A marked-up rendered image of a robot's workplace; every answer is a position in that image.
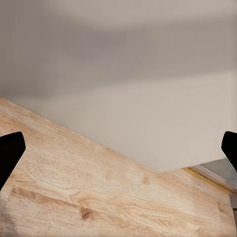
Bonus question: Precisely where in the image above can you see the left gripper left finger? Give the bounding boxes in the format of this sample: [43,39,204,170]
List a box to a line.
[0,131,26,191]

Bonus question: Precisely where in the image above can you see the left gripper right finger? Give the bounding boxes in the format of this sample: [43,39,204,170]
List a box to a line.
[221,131,237,171]

